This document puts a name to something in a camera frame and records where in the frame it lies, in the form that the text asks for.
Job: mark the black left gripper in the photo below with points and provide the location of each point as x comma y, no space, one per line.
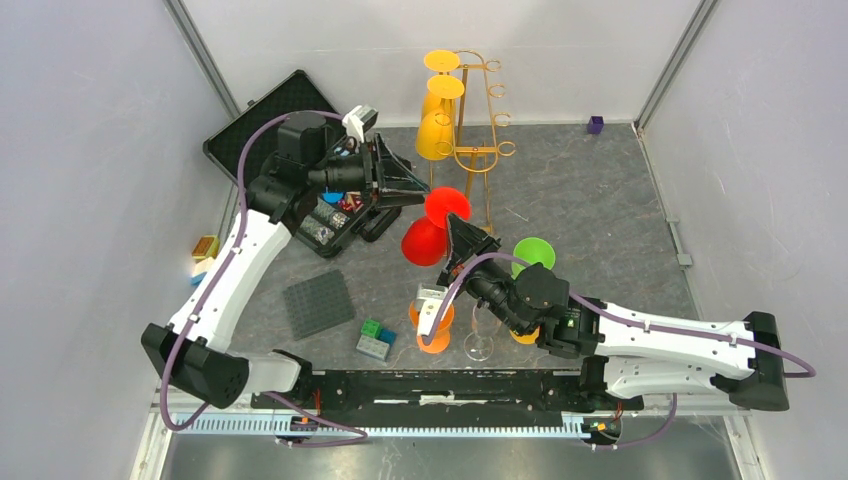
396,185

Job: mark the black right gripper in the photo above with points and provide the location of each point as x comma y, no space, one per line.
466,242

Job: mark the red plastic wine glass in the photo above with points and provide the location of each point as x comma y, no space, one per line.
426,240

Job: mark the yellow plastic wine glass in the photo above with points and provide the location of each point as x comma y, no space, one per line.
442,61
526,339
435,132

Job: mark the clear wine glass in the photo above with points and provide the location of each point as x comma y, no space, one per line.
479,344

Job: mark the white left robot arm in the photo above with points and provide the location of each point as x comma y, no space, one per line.
191,351

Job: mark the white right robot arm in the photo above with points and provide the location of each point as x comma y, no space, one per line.
623,353

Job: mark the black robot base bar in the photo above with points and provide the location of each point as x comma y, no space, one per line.
450,398

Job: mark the green plastic wine glass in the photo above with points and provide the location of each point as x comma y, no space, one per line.
534,250

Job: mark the green grey blue bricks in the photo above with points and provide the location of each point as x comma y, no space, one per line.
375,341

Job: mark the grey building baseplate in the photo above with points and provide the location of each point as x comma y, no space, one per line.
318,304

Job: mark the black poker chip case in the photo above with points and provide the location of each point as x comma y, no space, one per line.
241,150

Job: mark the purple cube block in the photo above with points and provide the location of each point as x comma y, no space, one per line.
595,125

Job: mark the yellow orange toy brick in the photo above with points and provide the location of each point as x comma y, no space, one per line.
206,247

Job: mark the white blue toy brick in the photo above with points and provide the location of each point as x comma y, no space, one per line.
200,270

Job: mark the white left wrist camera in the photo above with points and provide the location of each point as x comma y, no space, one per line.
359,120

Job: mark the gold wire wine glass rack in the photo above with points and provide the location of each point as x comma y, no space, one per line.
477,148

